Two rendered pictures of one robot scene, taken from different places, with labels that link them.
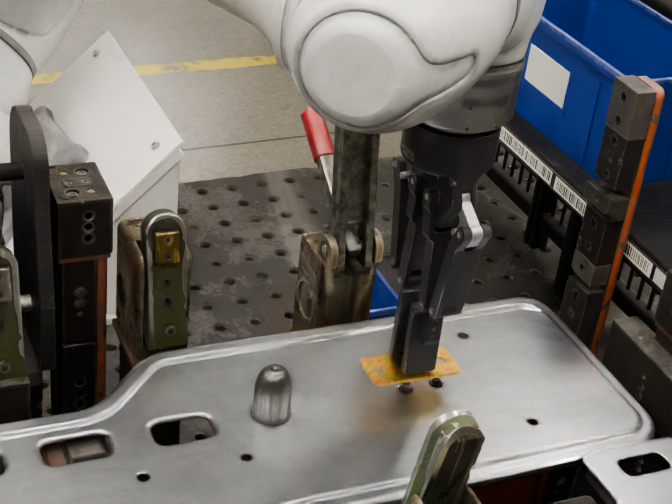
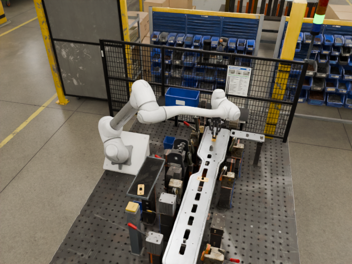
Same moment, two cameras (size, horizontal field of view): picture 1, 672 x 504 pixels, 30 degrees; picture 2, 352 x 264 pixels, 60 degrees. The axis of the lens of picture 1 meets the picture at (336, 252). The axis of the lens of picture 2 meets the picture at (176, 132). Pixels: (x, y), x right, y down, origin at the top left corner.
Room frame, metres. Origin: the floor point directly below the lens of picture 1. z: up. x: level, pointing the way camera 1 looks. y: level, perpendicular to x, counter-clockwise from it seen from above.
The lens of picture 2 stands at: (-0.22, 1.65, 2.60)
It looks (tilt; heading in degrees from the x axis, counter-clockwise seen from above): 37 degrees down; 311
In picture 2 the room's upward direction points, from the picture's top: 1 degrees clockwise
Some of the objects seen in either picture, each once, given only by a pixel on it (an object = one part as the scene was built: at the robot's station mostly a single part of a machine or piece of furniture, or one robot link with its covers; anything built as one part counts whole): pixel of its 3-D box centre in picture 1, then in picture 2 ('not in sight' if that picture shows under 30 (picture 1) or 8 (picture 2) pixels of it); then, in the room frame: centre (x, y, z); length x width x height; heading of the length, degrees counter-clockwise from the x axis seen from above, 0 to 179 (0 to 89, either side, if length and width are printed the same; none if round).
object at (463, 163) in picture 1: (445, 166); (216, 118); (0.88, -0.08, 1.22); 0.08 x 0.07 x 0.09; 26
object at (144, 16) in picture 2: not in sight; (148, 44); (3.77, -2.07, 0.52); 1.21 x 0.81 x 1.05; 123
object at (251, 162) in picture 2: not in sight; (257, 151); (0.61, -0.38, 0.84); 0.11 x 0.06 x 0.29; 26
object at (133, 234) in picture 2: not in sight; (134, 230); (0.76, 0.93, 0.92); 0.08 x 0.08 x 0.44; 26
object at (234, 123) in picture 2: not in sight; (231, 135); (0.88, -0.38, 0.88); 0.08 x 0.08 x 0.36; 26
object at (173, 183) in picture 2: not in sight; (175, 201); (0.74, 0.56, 0.89); 0.13 x 0.11 x 0.38; 26
